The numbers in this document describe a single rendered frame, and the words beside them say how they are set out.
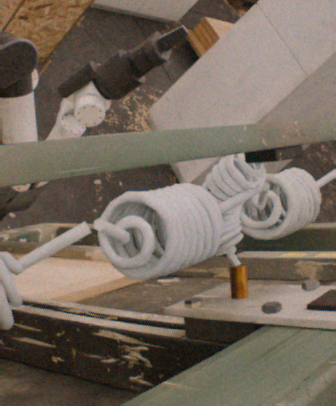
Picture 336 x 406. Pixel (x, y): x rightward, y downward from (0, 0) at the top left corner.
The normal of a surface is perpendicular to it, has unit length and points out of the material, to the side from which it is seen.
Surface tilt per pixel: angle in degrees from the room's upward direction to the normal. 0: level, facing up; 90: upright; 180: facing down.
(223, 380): 58
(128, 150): 32
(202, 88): 90
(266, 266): 90
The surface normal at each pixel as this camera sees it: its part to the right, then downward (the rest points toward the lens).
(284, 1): -0.67, 0.01
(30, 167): 0.78, -0.04
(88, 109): 0.13, 0.70
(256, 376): -0.10, -0.99
